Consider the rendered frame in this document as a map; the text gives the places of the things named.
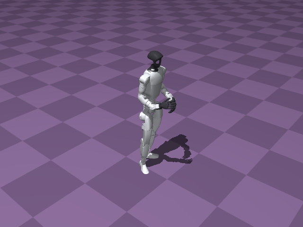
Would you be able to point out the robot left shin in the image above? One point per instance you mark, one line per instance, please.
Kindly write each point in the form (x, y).
(151, 141)

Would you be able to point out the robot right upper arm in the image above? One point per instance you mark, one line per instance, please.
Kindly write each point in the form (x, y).
(144, 80)

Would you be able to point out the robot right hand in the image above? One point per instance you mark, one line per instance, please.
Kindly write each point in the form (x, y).
(166, 105)

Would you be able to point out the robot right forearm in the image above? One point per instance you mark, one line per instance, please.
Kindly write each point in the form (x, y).
(148, 103)

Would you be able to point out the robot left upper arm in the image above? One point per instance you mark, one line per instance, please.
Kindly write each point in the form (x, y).
(164, 71)

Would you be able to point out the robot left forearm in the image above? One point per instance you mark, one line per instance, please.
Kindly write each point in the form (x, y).
(166, 93)

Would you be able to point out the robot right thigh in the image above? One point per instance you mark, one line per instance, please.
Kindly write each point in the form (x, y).
(147, 126)

